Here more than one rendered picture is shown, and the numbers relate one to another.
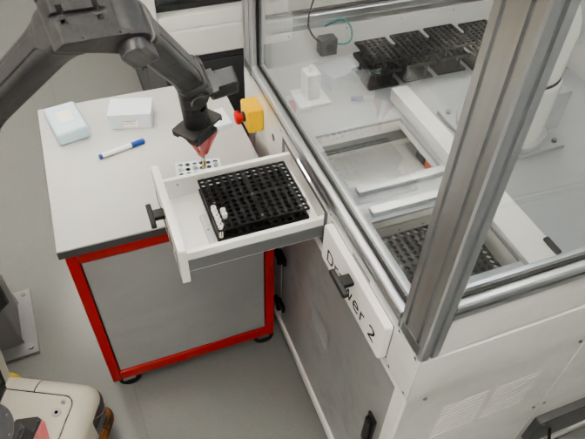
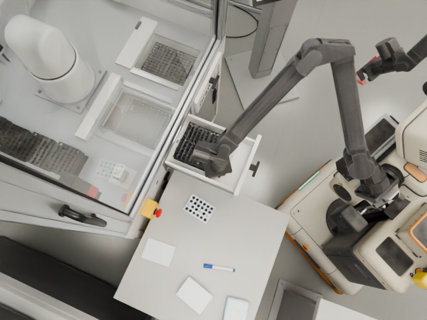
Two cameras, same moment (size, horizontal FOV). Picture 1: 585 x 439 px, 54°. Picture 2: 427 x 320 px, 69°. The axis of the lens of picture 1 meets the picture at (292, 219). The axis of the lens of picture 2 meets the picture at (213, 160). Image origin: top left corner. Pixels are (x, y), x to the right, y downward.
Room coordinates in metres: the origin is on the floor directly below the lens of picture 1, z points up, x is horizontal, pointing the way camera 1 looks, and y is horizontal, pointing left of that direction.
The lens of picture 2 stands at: (1.28, 0.41, 2.18)
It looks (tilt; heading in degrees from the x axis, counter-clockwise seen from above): 74 degrees down; 221
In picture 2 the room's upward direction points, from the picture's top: 5 degrees clockwise
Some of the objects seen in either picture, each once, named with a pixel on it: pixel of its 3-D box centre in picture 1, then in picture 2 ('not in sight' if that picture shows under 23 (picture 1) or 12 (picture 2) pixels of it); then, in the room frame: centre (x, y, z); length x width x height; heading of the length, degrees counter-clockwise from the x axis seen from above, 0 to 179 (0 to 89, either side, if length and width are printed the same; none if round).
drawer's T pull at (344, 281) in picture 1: (343, 281); (213, 80); (0.73, -0.11, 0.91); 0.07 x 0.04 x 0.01; 23
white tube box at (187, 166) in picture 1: (199, 175); (199, 209); (1.18, 0.26, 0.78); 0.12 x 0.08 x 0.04; 104
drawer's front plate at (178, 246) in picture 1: (170, 221); (246, 167); (0.91, 0.28, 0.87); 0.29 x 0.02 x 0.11; 23
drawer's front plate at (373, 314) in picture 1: (353, 287); (208, 82); (0.74, -0.13, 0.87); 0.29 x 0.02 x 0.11; 23
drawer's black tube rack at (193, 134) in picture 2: (252, 203); (204, 150); (0.99, 0.10, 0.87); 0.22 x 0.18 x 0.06; 113
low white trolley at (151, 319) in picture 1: (166, 238); (205, 253); (1.30, 0.42, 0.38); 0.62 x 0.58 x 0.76; 23
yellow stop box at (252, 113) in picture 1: (251, 114); (150, 209); (1.33, 0.13, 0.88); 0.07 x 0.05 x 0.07; 23
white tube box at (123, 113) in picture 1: (131, 113); (194, 294); (1.44, 0.50, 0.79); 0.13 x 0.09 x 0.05; 98
